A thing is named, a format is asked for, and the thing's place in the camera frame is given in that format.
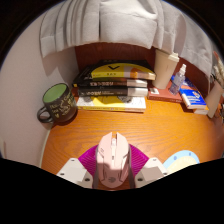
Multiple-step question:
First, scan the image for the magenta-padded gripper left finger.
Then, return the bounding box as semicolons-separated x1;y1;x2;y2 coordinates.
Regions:
55;144;101;189

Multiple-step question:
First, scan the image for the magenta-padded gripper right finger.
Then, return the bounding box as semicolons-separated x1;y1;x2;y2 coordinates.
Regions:
128;143;169;188

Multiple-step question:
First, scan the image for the pink computer mouse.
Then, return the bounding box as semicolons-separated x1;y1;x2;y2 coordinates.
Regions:
94;131;132;190

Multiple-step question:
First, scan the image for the round cartoon-print mouse pad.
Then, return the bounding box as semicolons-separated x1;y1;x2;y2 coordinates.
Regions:
162;149;201;175

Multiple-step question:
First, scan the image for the yellow and white book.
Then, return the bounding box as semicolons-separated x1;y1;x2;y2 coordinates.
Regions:
76;95;147;113

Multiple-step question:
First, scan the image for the dark mug with green inside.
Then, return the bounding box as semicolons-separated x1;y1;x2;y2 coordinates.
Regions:
36;82;78;125

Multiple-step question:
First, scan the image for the red book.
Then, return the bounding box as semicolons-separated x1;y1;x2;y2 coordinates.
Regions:
147;87;184;104

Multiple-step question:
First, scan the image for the black book with white pages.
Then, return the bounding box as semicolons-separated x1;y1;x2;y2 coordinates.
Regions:
77;86;149;98

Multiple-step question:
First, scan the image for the orange and white book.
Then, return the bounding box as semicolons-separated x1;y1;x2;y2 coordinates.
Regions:
193;105;210;116

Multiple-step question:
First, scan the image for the thin black book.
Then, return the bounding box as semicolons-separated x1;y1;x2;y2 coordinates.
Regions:
72;66;149;88

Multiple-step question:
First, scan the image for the blue book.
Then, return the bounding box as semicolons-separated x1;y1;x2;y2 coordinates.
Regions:
171;75;209;110

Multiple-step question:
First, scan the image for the clear spray bottle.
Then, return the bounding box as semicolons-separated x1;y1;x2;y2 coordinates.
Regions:
168;63;188;96

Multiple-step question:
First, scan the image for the yellow and black book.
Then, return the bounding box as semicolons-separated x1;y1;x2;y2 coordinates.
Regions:
89;59;157;81

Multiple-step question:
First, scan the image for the beige tumbler cup with lid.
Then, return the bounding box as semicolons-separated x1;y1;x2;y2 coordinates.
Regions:
153;48;180;90

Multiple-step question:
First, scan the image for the white pitcher vase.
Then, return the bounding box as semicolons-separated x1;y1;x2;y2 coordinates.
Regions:
206;79;224;119

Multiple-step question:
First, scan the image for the white pleated curtain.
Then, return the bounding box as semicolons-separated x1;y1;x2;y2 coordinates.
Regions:
39;0;214;78

